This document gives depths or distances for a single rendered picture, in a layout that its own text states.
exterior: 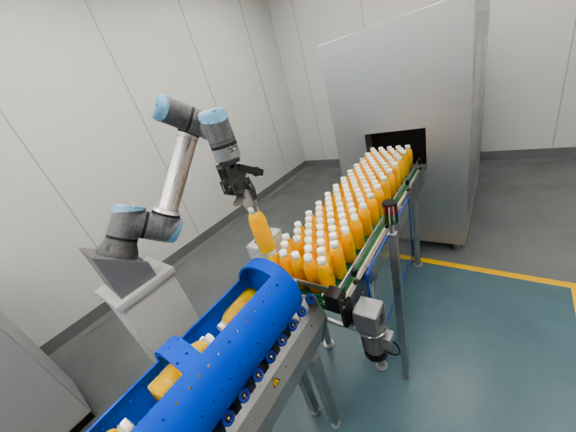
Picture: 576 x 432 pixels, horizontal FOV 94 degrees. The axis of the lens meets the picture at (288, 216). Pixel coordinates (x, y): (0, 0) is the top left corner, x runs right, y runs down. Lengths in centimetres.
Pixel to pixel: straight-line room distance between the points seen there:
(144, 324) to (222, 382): 85
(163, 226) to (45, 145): 217
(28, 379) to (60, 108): 239
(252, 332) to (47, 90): 320
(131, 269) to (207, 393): 86
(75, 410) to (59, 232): 168
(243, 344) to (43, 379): 184
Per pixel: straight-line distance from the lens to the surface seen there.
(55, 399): 269
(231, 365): 93
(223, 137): 92
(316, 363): 149
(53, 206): 356
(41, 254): 361
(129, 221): 158
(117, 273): 157
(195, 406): 90
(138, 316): 165
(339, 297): 118
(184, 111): 103
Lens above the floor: 183
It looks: 26 degrees down
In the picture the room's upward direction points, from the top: 17 degrees counter-clockwise
